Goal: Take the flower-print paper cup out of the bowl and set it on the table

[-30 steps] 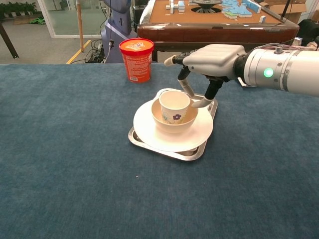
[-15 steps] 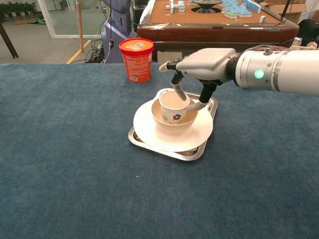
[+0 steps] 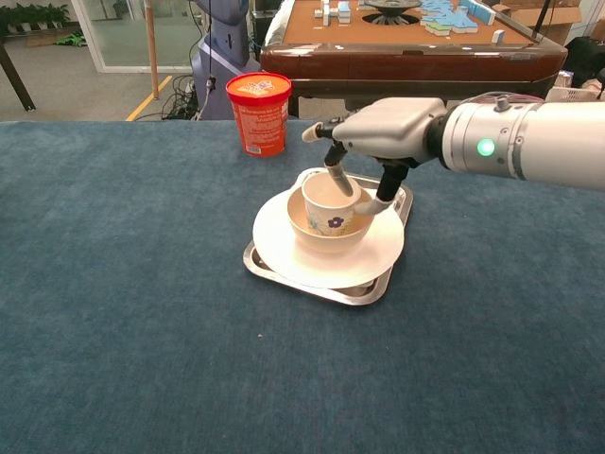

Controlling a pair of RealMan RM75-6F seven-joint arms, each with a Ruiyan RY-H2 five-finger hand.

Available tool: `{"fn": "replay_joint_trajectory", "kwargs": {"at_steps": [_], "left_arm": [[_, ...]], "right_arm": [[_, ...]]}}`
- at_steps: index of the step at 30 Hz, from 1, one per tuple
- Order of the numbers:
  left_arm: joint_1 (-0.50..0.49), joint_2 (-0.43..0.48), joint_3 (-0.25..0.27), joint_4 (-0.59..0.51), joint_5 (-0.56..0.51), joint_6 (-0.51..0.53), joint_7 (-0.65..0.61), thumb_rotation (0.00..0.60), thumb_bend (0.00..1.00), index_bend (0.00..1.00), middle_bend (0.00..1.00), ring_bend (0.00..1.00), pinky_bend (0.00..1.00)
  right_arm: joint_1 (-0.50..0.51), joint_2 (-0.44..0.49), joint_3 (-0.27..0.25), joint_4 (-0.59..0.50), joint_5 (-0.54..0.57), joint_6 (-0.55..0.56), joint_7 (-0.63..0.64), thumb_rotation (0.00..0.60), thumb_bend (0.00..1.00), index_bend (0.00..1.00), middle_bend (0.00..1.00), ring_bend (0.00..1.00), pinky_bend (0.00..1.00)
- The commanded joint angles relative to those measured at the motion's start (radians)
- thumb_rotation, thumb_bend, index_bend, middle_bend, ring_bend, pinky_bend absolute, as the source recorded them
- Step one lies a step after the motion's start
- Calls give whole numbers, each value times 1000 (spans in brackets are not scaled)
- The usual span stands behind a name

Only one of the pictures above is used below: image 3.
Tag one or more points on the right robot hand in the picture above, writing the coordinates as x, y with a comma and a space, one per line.
397, 125

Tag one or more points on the flower print paper cup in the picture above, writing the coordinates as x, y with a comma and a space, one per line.
326, 222

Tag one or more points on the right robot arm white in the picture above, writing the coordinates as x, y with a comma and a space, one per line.
543, 142

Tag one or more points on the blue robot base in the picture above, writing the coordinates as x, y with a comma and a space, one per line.
222, 47

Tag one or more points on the brown mahjong table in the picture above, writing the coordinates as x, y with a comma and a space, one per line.
402, 64

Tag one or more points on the black mahjong table dial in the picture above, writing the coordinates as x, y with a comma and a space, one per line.
391, 12

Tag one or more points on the blue mahjong tile pile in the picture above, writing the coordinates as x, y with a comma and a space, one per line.
449, 19

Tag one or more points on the standing mahjong tile cluster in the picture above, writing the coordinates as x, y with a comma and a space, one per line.
333, 12

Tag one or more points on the beige bowl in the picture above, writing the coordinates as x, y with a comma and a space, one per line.
331, 241

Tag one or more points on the single mahjong tile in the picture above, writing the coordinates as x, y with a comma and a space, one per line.
497, 37

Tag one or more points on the red snack tub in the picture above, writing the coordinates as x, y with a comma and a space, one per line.
260, 123

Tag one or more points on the white round plate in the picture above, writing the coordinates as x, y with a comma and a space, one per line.
283, 255

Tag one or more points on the metal tray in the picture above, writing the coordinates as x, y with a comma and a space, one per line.
364, 295

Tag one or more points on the white plastic basket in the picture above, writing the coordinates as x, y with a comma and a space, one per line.
574, 92

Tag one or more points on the black bag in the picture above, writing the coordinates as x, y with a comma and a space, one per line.
583, 57

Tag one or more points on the cardboard box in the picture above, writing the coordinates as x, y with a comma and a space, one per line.
567, 19

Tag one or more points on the wooden pole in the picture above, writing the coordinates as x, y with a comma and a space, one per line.
151, 52

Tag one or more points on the blue table cloth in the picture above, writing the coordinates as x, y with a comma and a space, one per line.
142, 284

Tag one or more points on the potted plants row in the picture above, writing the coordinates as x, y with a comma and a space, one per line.
33, 16

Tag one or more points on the black table leg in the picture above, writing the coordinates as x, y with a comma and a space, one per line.
16, 80

